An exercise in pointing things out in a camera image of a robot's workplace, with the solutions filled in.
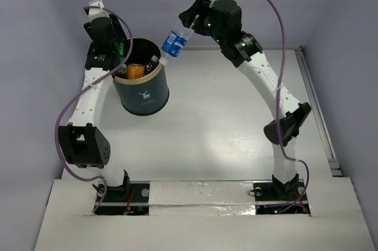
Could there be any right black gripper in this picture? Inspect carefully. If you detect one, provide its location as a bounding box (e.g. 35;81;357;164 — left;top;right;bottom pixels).
181;0;226;45

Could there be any clear bottle white cap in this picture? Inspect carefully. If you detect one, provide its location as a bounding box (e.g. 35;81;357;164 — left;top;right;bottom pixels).
118;64;128;74

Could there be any blue label water bottle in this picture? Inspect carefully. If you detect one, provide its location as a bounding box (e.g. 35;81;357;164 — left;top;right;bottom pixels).
159;21;194;66

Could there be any small orange bottle barcode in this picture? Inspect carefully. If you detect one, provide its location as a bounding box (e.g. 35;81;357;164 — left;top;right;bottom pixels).
126;64;145;80

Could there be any clear crushed bottle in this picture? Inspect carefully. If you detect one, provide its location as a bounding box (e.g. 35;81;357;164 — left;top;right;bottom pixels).
145;56;159;75

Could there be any green plastic bottle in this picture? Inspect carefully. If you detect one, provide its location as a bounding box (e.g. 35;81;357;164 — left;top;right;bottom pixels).
118;43;125;62

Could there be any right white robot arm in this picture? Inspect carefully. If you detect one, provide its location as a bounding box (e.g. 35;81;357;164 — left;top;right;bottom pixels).
179;0;311;199

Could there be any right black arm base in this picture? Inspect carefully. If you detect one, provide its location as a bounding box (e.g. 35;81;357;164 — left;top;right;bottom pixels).
248;174;310;215

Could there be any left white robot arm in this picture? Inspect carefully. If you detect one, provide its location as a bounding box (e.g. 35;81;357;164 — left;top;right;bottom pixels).
54;14;132;201

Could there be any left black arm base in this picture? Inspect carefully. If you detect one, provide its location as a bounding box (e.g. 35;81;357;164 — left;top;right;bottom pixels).
92;170;150;216

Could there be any silver foil tape strip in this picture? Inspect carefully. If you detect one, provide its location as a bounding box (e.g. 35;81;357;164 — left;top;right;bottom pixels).
148;181;256;217

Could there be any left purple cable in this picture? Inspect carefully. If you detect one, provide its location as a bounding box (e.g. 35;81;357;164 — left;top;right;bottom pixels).
54;5;133;213

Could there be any purple cable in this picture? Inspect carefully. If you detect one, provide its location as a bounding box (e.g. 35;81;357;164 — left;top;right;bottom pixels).
220;0;310;215
54;5;133;213

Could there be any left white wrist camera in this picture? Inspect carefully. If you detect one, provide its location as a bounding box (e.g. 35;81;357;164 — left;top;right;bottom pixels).
84;0;110;22

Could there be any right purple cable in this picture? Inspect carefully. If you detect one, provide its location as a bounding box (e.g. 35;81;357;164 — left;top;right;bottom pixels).
220;0;310;215

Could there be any metal rail at table edge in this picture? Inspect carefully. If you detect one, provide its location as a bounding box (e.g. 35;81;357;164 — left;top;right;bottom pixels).
294;47;344;178

